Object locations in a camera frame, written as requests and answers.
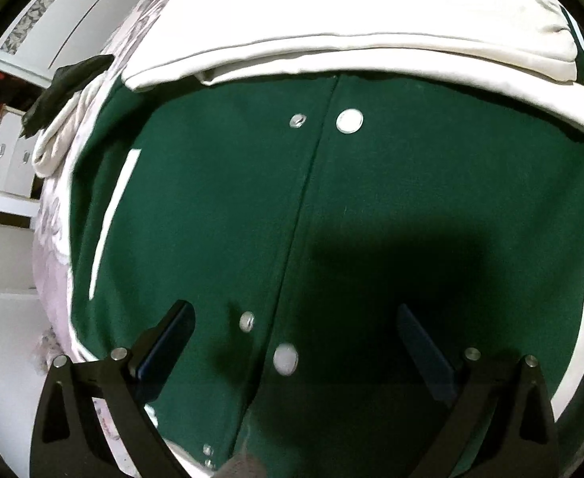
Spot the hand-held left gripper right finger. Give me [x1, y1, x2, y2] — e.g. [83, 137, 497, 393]
[396, 304, 562, 478]

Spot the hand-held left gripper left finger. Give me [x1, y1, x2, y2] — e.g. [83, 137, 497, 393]
[29, 299, 196, 478]

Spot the green and white varsity jacket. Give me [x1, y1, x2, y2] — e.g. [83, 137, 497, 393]
[32, 0, 584, 478]

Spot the white side table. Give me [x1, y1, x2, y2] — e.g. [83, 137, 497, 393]
[0, 186, 41, 294]

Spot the white drawer cabinet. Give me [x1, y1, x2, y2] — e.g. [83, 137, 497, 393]
[0, 104, 45, 191]

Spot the dark cloth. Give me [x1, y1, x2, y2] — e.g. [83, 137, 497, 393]
[22, 54, 114, 137]

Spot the white wardrobe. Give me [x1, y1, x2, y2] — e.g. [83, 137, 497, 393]
[0, 0, 149, 83]

